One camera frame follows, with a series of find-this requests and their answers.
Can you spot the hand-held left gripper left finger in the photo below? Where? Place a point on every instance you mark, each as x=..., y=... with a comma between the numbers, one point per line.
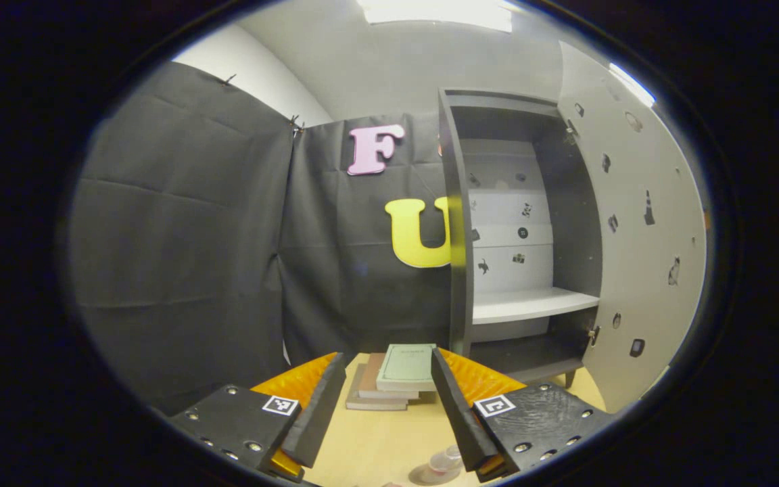
x=318, y=419

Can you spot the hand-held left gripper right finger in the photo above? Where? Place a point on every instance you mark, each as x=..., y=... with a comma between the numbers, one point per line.
x=460, y=419

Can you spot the clear plastic bottle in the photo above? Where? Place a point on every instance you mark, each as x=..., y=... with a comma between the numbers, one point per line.
x=445, y=463

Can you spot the round brown coaster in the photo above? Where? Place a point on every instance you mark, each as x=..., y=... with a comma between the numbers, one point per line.
x=418, y=475

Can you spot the white cabinet door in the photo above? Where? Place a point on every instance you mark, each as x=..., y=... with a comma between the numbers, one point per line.
x=640, y=291

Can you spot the white cabinet shelf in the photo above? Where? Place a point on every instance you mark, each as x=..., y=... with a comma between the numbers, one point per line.
x=531, y=306

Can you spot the dark grey cabinet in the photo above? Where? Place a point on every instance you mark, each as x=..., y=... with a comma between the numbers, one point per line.
x=457, y=270

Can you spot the grey book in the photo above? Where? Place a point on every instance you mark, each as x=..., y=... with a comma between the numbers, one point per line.
x=356, y=404

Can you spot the brown book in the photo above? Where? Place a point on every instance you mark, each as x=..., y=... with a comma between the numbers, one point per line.
x=369, y=382

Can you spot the black backdrop cloth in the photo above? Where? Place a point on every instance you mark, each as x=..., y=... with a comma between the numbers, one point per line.
x=180, y=237

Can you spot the long ceiling light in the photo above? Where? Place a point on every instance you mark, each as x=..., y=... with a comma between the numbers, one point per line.
x=437, y=13
x=631, y=84

